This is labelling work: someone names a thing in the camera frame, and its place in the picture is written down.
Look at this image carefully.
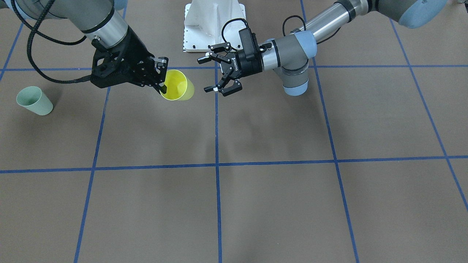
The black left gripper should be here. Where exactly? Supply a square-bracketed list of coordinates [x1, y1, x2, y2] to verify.
[197, 42, 264, 97]

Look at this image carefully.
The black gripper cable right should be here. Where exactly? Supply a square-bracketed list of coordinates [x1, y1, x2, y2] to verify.
[10, 0, 96, 84]

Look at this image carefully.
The green cup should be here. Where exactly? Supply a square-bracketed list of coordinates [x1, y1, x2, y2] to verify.
[16, 86, 53, 115]

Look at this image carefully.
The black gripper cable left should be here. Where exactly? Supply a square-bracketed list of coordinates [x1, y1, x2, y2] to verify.
[221, 15, 340, 48]

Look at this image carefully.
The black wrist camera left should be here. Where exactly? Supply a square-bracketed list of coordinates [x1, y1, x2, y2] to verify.
[239, 27, 260, 61]

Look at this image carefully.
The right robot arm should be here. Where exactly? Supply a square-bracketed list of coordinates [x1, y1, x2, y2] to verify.
[1, 0, 169, 95]

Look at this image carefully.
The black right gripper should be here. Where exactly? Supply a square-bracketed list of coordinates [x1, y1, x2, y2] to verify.
[122, 27, 169, 94]

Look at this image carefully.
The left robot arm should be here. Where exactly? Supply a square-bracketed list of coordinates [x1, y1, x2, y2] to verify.
[198, 0, 446, 96]

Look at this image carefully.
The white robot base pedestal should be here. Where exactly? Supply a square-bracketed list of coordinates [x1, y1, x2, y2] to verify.
[183, 0, 246, 52]

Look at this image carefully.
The yellow cup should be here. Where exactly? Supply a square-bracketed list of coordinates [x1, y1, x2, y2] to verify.
[161, 69, 195, 100]

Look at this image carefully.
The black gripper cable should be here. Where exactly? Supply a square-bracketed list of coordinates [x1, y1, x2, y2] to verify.
[221, 15, 340, 48]
[10, 0, 96, 84]

